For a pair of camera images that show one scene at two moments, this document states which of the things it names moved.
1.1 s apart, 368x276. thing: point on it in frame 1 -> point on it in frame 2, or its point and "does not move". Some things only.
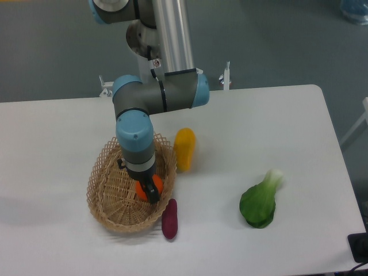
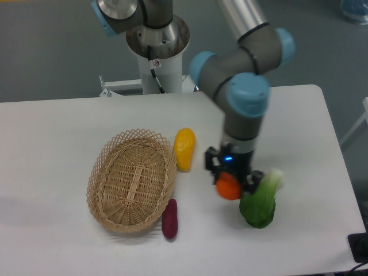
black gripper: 145,177 -> 239,164
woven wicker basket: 111,191 does not move
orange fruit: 141,192 -> 227,187
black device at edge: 359,245 does not move
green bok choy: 257,203 does not move
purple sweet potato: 169,219 does not move
